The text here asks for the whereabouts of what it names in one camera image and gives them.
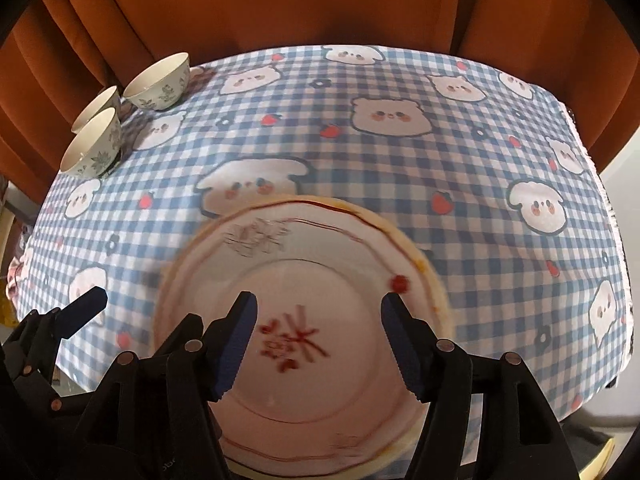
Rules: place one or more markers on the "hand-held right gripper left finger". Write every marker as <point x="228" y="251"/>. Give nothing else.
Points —
<point x="235" y="350"/>

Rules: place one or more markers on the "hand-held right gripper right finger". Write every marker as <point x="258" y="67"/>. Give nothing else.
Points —
<point x="405" y="350"/>

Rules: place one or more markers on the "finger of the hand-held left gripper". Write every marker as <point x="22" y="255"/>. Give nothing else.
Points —
<point x="185" y="327"/>
<point x="82" y="310"/>

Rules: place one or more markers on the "large yellow floral plate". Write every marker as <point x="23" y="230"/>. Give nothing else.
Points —
<point x="436" y="287"/>

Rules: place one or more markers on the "small red floral plate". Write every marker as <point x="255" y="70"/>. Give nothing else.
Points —
<point x="320" y="270"/>

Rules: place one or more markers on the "blue floral ceramic bowl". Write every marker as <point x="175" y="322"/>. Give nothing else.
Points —
<point x="155" y="82"/>
<point x="97" y="102"/>
<point x="90" y="147"/>

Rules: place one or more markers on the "blue checked bear tablecloth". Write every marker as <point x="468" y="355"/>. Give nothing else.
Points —
<point x="350" y="160"/>

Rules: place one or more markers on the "rust orange curtain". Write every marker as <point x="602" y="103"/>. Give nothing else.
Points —
<point x="300" y="5"/>

